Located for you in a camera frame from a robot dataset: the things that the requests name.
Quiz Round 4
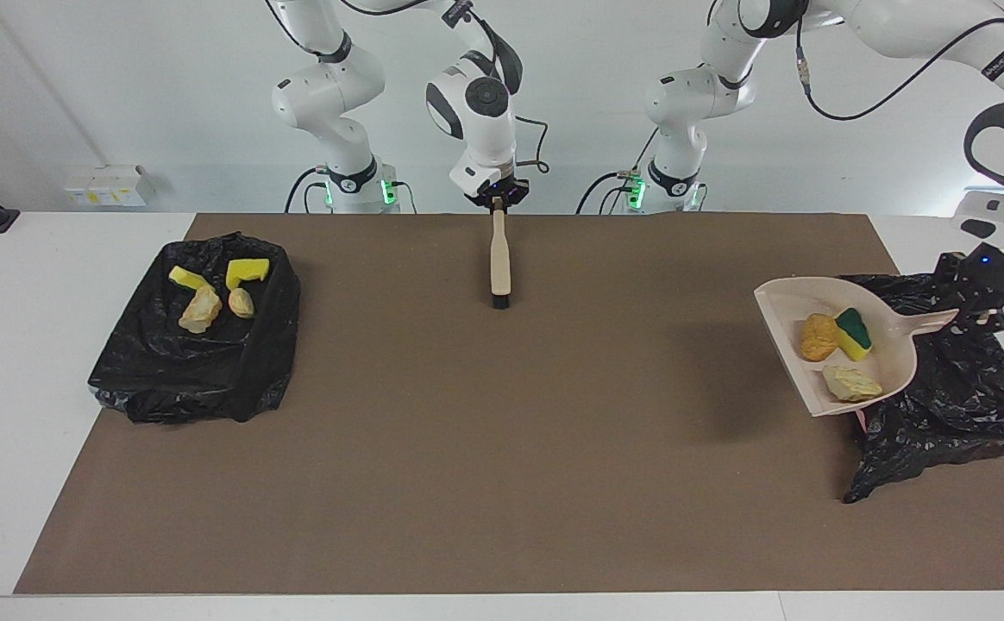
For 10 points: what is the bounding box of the beige hand brush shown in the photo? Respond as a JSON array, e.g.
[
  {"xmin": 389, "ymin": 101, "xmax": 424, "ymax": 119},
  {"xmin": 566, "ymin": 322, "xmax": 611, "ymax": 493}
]
[{"xmin": 489, "ymin": 200, "xmax": 512, "ymax": 310}]

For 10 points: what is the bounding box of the beige plastic dustpan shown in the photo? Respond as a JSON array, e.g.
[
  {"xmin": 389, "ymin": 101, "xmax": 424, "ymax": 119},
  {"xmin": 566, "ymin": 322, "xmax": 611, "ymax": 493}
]
[{"xmin": 754, "ymin": 276, "xmax": 960, "ymax": 418}]

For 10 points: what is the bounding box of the green yellow sponge piece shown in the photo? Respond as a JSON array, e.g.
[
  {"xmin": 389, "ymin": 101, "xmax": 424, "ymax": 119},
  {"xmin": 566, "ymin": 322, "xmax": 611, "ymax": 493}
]
[
  {"xmin": 225, "ymin": 258, "xmax": 271, "ymax": 291},
  {"xmin": 835, "ymin": 308, "xmax": 874, "ymax": 361}
]

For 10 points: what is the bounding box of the brown bread roll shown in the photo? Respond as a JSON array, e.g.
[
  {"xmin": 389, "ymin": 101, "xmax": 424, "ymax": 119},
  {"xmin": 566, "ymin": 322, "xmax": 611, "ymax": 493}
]
[{"xmin": 800, "ymin": 313, "xmax": 841, "ymax": 362}]

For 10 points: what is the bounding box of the pale bread chunk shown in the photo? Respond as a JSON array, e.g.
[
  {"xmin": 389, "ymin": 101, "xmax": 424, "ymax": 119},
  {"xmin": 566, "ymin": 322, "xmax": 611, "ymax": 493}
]
[{"xmin": 822, "ymin": 365, "xmax": 884, "ymax": 404}]

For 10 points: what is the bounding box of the black bag covered pink bin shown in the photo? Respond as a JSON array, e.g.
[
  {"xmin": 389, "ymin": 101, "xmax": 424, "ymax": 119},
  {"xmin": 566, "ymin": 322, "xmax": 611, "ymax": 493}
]
[{"xmin": 838, "ymin": 273, "xmax": 1004, "ymax": 505}]

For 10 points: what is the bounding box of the brown table mat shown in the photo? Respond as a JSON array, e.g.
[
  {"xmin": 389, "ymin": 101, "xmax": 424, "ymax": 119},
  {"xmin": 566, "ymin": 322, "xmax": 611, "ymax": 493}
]
[{"xmin": 14, "ymin": 213, "xmax": 1004, "ymax": 596}]

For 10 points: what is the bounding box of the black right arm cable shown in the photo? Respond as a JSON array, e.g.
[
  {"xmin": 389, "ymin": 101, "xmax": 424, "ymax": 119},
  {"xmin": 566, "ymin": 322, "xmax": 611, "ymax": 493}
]
[{"xmin": 433, "ymin": 0, "xmax": 550, "ymax": 175}]

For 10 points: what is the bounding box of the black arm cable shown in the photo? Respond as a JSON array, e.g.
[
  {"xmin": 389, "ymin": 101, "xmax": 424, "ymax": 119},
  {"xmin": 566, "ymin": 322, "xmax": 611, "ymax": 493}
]
[
  {"xmin": 795, "ymin": 17, "xmax": 1004, "ymax": 122},
  {"xmin": 433, "ymin": 0, "xmax": 550, "ymax": 175}
]

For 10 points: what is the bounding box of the black base cable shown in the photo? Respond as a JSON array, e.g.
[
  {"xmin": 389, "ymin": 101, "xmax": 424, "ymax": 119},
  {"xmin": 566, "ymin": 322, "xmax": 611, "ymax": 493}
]
[
  {"xmin": 575, "ymin": 170, "xmax": 637, "ymax": 215},
  {"xmin": 285, "ymin": 168, "xmax": 323, "ymax": 214}
]

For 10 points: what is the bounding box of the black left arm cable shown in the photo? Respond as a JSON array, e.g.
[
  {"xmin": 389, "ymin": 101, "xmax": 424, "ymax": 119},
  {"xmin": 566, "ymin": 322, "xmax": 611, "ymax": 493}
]
[{"xmin": 795, "ymin": 17, "xmax": 1004, "ymax": 122}]

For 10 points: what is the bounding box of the white wall socket box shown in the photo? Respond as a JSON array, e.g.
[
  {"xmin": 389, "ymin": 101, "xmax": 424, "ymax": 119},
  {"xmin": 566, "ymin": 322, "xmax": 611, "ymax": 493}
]
[{"xmin": 65, "ymin": 166, "xmax": 147, "ymax": 208}]

